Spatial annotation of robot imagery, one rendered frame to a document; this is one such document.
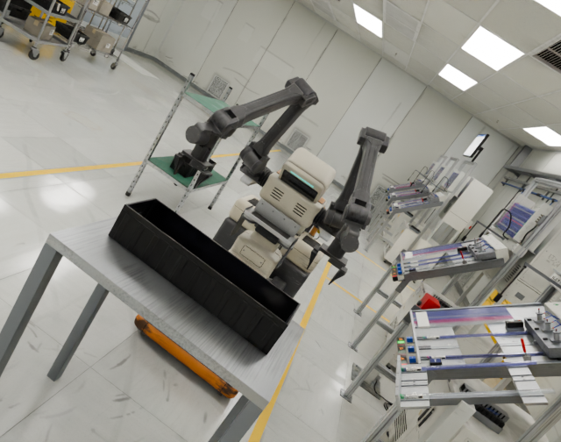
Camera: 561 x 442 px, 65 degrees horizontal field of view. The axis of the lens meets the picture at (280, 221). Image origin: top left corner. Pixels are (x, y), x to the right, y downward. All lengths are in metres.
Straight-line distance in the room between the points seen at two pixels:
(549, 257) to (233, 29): 9.41
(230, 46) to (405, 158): 4.96
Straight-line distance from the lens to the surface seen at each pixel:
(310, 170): 1.90
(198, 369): 2.29
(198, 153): 1.54
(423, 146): 10.78
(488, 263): 3.58
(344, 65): 10.91
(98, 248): 1.30
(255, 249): 2.06
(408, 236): 6.78
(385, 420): 2.27
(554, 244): 3.66
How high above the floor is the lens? 1.44
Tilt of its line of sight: 15 degrees down
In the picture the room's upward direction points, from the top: 34 degrees clockwise
